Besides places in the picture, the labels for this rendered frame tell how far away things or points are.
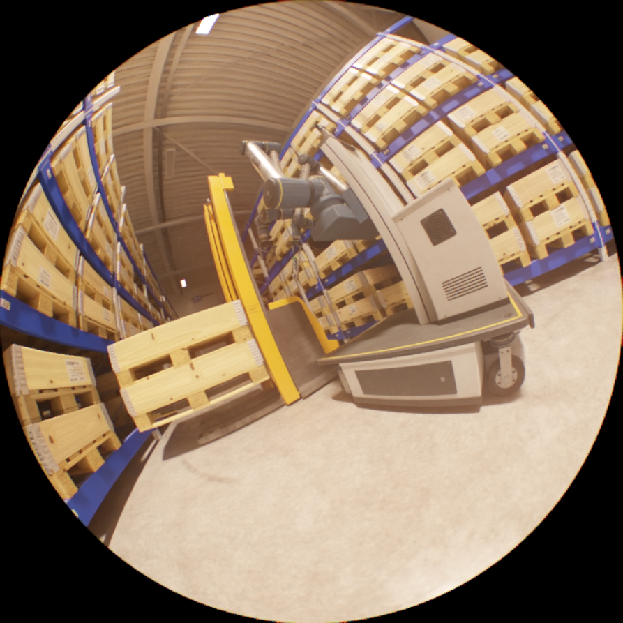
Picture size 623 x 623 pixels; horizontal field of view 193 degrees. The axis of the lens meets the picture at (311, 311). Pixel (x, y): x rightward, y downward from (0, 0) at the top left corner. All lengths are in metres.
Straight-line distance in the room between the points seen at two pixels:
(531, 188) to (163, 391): 3.32
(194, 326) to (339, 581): 1.55
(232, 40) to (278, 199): 6.70
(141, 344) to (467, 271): 1.94
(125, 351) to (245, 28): 7.61
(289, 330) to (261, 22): 7.84
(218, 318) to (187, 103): 6.91
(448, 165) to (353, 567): 2.46
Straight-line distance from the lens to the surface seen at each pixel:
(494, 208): 2.00
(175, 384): 1.48
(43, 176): 1.78
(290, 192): 1.11
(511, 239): 1.98
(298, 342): 1.61
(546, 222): 2.12
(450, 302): 0.87
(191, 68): 7.22
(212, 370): 1.44
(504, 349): 0.79
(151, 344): 1.52
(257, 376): 1.48
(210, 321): 1.47
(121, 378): 1.64
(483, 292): 0.85
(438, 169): 2.11
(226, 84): 7.36
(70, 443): 1.34
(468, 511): 0.64
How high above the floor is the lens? 0.60
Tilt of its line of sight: 3 degrees up
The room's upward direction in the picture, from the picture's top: 23 degrees counter-clockwise
